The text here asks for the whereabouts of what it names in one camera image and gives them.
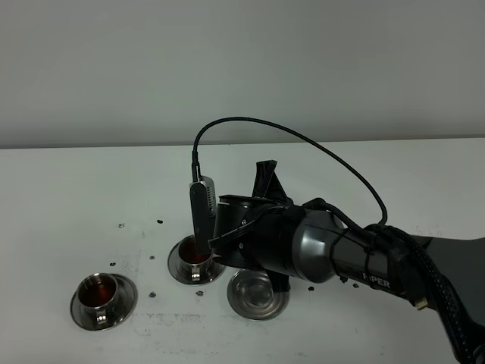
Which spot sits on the steel teacup far left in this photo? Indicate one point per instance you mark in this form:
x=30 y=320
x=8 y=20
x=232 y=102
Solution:
x=97 y=296

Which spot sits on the steel saucer far left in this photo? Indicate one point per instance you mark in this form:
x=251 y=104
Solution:
x=125 y=305

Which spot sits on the steel saucer near teapot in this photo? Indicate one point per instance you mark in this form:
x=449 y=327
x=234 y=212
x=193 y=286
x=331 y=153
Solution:
x=172 y=264

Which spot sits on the steel teapot base tray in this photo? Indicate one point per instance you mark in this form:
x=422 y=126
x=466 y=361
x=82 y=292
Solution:
x=251 y=295

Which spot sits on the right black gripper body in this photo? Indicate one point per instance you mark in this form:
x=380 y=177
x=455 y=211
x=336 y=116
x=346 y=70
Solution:
x=255 y=233

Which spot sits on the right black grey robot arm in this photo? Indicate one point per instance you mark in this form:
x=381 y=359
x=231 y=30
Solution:
x=316 y=242

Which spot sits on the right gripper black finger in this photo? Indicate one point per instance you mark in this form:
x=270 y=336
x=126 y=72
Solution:
x=279 y=282
x=267 y=185

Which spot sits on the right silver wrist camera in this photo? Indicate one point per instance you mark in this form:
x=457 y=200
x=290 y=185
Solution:
x=203 y=208

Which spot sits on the steel teacup near teapot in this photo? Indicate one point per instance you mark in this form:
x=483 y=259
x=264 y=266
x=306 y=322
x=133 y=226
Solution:
x=194 y=267

